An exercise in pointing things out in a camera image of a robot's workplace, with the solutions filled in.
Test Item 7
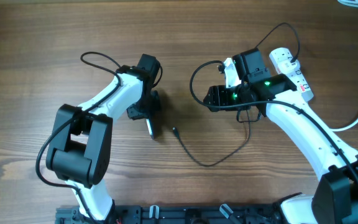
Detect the white USB charger plug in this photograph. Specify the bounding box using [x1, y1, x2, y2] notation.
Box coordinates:
[276, 59, 300, 75]

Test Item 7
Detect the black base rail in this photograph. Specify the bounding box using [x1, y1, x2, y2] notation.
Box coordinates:
[55, 204, 291, 224]

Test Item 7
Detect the blue-screen Galaxy smartphone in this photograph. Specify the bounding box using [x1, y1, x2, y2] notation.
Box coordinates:
[146, 118, 155, 139]

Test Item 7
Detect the left black camera cable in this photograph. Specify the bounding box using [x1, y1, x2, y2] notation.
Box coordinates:
[35, 51, 124, 223]

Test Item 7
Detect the black camera cable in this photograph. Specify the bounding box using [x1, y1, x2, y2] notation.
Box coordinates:
[35, 51, 124, 223]
[189, 60, 358, 224]

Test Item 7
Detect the white power strip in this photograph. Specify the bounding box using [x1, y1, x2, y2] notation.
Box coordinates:
[269, 47, 314, 102]

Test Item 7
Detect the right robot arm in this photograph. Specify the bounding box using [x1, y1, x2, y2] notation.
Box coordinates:
[204, 48, 358, 223]

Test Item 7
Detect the right black camera cable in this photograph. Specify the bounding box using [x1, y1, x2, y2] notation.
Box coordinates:
[189, 60, 358, 224]

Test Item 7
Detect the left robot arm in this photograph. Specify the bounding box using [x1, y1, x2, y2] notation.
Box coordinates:
[35, 54, 163, 223]

